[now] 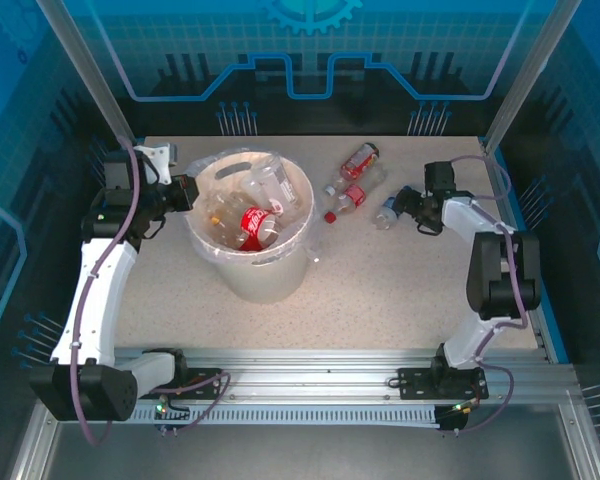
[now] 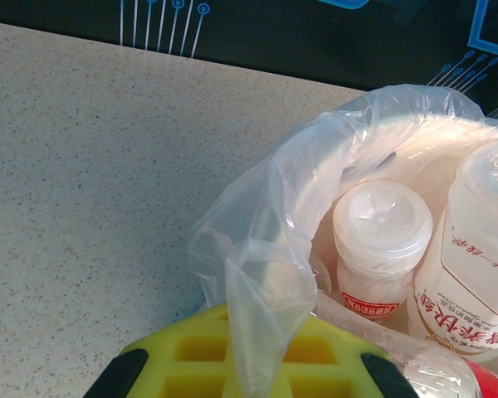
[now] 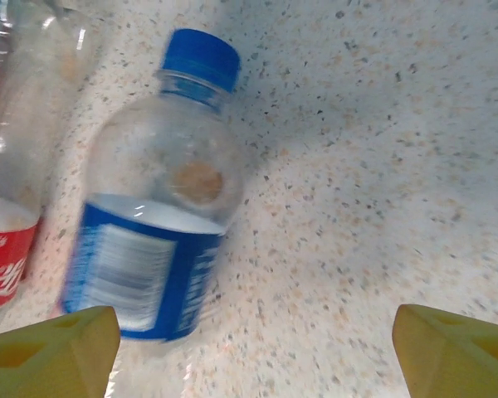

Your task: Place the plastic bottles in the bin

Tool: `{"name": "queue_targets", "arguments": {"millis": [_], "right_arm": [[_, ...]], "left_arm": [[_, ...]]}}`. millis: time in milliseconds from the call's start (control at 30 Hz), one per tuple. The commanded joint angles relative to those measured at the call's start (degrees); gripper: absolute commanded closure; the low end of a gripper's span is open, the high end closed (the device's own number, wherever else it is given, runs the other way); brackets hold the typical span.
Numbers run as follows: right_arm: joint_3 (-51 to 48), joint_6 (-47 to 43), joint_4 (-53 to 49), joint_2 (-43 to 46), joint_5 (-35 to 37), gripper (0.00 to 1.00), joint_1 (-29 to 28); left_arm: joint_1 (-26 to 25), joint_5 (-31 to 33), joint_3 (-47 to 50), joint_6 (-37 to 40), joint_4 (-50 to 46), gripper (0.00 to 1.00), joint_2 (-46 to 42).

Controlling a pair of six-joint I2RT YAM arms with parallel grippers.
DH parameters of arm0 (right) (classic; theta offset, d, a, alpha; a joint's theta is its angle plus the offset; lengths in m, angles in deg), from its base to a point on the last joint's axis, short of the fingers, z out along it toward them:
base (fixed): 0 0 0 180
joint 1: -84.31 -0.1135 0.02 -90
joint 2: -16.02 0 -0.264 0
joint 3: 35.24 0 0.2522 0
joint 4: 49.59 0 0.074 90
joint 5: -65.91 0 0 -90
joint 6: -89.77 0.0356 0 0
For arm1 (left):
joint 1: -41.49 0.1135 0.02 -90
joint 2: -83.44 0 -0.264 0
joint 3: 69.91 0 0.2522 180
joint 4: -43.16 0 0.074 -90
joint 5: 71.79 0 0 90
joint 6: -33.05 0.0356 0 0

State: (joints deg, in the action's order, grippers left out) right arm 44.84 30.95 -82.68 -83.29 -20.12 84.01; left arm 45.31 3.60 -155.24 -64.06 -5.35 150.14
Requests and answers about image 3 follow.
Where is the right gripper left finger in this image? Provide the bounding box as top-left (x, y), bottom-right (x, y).
top-left (0, 305), bottom-right (121, 398)

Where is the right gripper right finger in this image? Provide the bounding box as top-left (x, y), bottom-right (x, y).
top-left (391, 303), bottom-right (498, 398)

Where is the clear bottle red soda label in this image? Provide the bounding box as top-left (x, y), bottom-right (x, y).
top-left (0, 0), bottom-right (105, 332)

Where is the blue label blue cap bottle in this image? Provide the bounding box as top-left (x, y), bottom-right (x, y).
top-left (60, 27), bottom-right (250, 345)

